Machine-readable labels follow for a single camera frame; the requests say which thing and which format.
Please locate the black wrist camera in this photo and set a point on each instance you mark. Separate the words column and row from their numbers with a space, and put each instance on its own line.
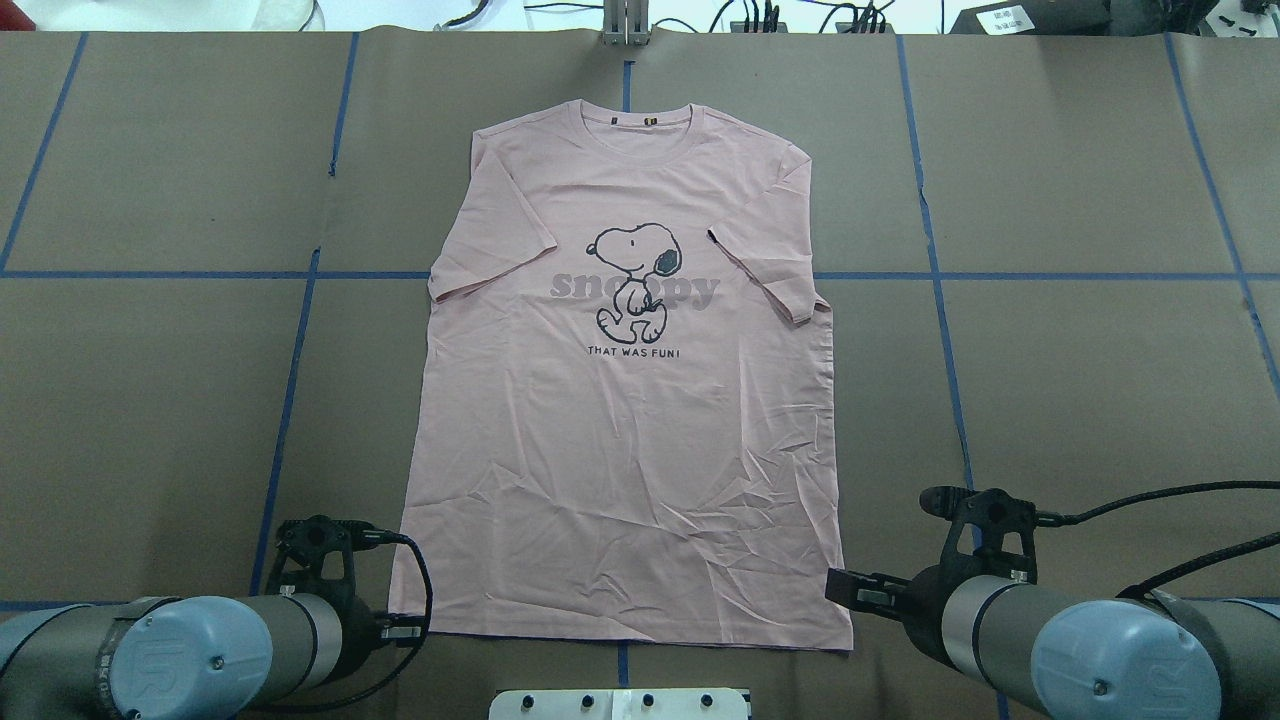
column 317, row 555
column 991, row 534

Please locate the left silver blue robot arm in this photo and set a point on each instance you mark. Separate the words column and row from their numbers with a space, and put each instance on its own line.
column 205, row 657

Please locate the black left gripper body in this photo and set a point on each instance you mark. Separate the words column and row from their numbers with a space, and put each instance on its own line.
column 357, row 632

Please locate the black box white label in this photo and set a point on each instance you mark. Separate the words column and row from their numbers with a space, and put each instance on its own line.
column 1046, row 18

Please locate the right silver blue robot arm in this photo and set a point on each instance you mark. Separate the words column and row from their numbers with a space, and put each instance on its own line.
column 1068, row 657

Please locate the aluminium frame post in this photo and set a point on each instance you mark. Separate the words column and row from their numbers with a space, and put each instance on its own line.
column 626, row 22

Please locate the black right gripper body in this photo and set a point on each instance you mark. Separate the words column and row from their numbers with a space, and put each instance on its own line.
column 921, row 597

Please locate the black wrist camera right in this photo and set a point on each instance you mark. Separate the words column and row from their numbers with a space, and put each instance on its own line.
column 991, row 534

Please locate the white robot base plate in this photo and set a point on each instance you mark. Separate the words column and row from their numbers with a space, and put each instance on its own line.
column 623, row 703

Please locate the pink Snoopy t-shirt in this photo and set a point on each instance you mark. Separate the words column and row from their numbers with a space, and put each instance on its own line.
column 627, row 417

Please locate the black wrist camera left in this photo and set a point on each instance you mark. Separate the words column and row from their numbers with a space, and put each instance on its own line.
column 317, row 555

